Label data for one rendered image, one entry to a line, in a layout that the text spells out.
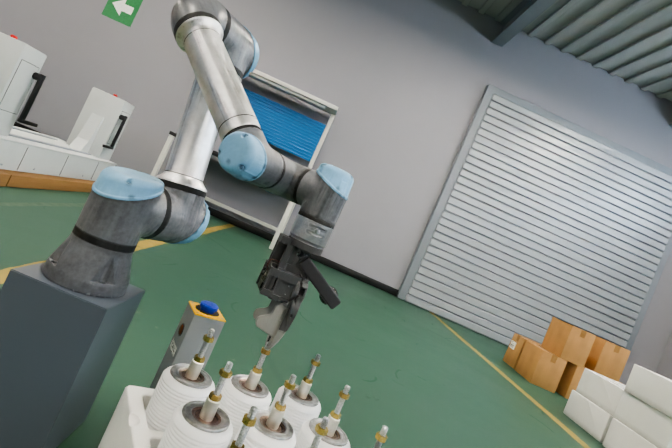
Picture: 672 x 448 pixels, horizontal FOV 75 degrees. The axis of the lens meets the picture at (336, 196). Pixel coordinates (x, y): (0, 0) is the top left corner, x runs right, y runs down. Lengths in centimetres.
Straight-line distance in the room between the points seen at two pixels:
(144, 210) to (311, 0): 562
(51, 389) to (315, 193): 57
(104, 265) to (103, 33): 590
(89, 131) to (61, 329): 337
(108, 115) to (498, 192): 463
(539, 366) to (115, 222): 392
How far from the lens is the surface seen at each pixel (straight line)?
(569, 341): 446
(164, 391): 84
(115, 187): 90
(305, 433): 86
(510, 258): 625
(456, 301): 606
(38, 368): 96
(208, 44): 91
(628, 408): 344
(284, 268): 83
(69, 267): 92
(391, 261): 587
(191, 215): 101
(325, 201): 80
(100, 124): 422
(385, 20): 634
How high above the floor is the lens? 61
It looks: 3 degrees up
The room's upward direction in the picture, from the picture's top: 24 degrees clockwise
